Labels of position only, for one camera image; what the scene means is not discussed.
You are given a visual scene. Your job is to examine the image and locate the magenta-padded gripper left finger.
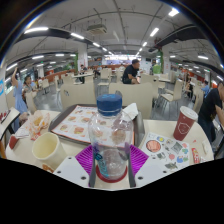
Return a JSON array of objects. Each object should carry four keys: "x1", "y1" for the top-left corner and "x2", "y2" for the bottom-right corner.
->
[{"x1": 53, "y1": 143, "x2": 98, "y2": 188}]

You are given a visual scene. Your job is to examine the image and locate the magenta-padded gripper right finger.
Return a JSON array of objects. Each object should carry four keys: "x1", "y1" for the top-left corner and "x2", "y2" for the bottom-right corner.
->
[{"x1": 128, "y1": 143, "x2": 172, "y2": 188}]

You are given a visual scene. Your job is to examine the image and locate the clear blue-capped water bottle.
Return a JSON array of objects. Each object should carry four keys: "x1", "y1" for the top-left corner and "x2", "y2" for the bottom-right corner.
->
[{"x1": 88, "y1": 93, "x2": 135, "y2": 181}]

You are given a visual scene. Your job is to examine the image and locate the brown pretzel-shaped charm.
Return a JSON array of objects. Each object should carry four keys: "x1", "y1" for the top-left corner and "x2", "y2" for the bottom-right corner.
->
[{"x1": 42, "y1": 163, "x2": 56, "y2": 174}]

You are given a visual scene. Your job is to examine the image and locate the printed sticker sheet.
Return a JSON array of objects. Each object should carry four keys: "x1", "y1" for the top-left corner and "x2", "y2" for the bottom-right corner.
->
[{"x1": 139, "y1": 131, "x2": 191, "y2": 171}]

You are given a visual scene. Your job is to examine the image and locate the cream paper cup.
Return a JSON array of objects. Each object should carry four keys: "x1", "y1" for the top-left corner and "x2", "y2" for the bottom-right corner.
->
[{"x1": 31, "y1": 131, "x2": 68, "y2": 172}]

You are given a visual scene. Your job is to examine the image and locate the red sauce packet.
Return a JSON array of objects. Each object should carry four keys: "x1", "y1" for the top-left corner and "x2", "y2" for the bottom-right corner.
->
[{"x1": 191, "y1": 147, "x2": 201, "y2": 164}]

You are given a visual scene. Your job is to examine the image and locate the dark tray with menu liner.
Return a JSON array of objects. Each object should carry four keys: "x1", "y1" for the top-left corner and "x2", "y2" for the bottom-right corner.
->
[{"x1": 48, "y1": 103, "x2": 145, "y2": 147}]

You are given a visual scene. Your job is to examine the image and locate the red paper cup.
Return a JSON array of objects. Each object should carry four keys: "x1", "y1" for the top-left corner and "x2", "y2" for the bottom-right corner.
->
[{"x1": 172, "y1": 105, "x2": 199, "y2": 142}]

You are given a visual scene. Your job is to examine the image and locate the clear plastic snack bag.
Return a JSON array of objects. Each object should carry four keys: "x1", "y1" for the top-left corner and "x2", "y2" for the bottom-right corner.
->
[{"x1": 27, "y1": 110, "x2": 52, "y2": 141}]

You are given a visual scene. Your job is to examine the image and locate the small white sachet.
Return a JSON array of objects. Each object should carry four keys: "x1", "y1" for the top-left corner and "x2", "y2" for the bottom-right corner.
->
[{"x1": 201, "y1": 139, "x2": 210, "y2": 155}]

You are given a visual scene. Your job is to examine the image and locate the white paper napkin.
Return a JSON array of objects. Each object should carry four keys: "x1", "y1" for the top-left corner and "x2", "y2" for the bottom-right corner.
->
[{"x1": 122, "y1": 102, "x2": 139, "y2": 121}]

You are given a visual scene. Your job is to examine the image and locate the beige chair with oval hole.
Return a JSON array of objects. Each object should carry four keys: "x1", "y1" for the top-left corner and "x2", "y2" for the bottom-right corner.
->
[
  {"x1": 59, "y1": 82, "x2": 98, "y2": 111},
  {"x1": 108, "y1": 82, "x2": 154, "y2": 119}
]

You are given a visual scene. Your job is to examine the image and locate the beige dining table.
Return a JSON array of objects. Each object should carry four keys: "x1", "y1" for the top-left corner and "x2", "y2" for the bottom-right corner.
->
[{"x1": 0, "y1": 107, "x2": 21, "y2": 141}]

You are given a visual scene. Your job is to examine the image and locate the beige dining chairs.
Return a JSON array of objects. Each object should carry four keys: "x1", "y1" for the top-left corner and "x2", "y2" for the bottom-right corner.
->
[{"x1": 24, "y1": 66, "x2": 204, "y2": 114}]

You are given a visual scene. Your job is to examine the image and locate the person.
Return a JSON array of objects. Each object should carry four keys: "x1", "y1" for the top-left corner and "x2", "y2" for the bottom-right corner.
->
[
  {"x1": 121, "y1": 58, "x2": 142, "y2": 85},
  {"x1": 11, "y1": 66, "x2": 29, "y2": 114},
  {"x1": 197, "y1": 80, "x2": 224, "y2": 144}
]

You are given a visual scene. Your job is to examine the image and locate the ceiling air conditioner unit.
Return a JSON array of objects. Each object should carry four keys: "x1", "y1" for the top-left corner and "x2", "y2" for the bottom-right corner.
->
[{"x1": 86, "y1": 23, "x2": 108, "y2": 35}]

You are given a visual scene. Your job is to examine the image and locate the ceiling lights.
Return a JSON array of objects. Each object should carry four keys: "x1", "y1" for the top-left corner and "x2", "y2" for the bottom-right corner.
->
[{"x1": 4, "y1": 8, "x2": 224, "y2": 83}]

